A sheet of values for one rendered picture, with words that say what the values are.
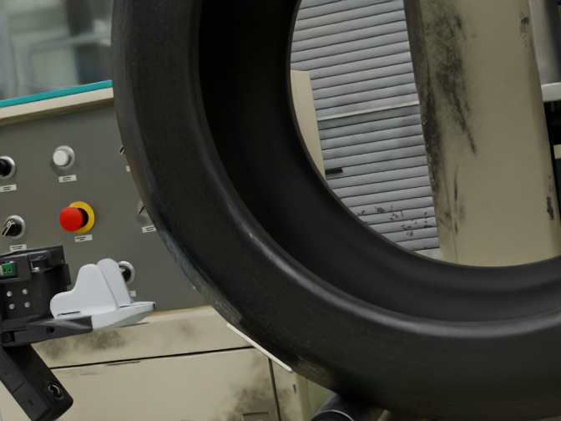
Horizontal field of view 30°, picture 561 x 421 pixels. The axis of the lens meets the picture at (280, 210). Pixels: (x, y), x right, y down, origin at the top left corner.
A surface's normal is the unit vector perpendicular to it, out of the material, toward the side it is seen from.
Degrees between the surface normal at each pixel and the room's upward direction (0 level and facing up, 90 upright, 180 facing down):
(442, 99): 90
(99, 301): 90
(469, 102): 90
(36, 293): 90
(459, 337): 101
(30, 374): 58
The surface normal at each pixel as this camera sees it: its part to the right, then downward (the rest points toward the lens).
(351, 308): -0.32, 0.26
